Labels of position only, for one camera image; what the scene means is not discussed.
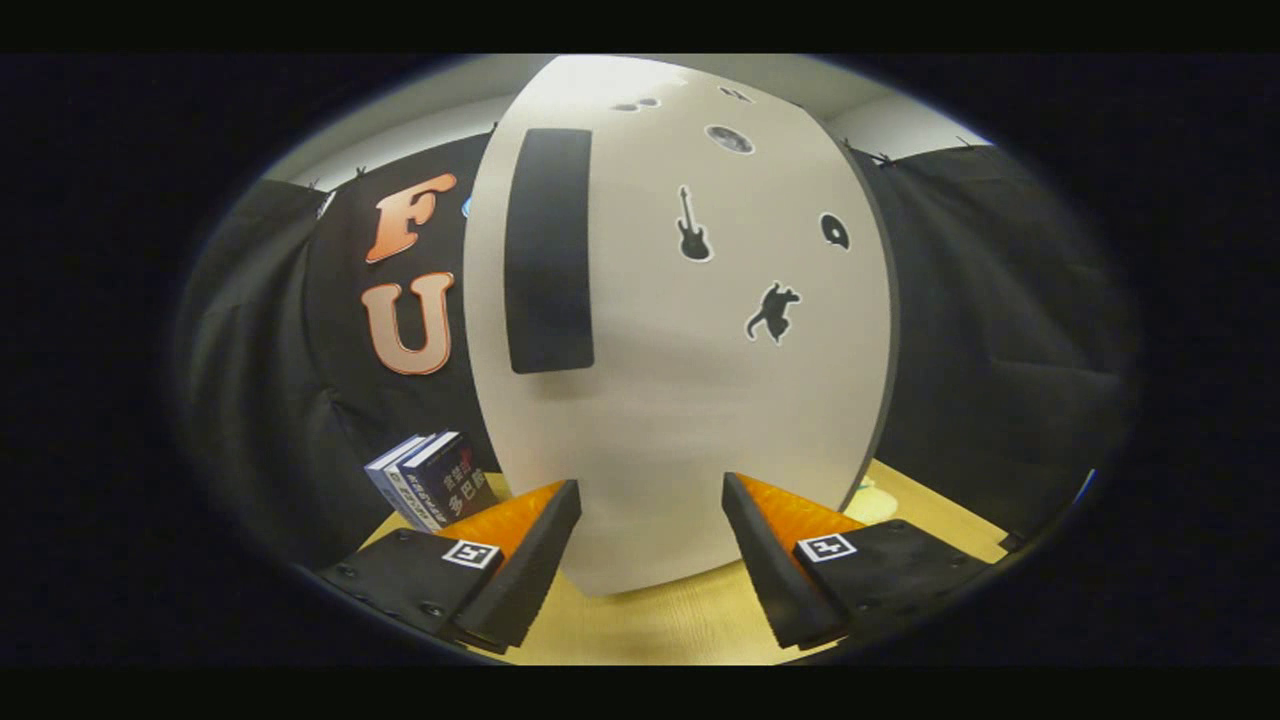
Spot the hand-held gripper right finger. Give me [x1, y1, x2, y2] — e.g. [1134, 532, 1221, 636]
[721, 472, 993, 651]

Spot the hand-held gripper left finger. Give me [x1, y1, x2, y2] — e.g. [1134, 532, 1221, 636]
[318, 479, 583, 651]

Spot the dark blue book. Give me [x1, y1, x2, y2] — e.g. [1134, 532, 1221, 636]
[400, 431, 497, 529]

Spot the pale round object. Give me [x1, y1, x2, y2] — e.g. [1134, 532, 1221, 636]
[848, 477, 901, 527]

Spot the light blue book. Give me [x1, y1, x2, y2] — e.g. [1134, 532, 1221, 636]
[365, 436, 429, 531]

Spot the grey cabinet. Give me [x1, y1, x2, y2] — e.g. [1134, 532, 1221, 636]
[462, 55, 901, 601]

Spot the black backdrop cloth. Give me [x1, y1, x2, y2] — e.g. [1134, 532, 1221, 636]
[175, 130, 1136, 571]

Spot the black door handle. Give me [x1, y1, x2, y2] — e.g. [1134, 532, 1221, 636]
[503, 127, 596, 375]

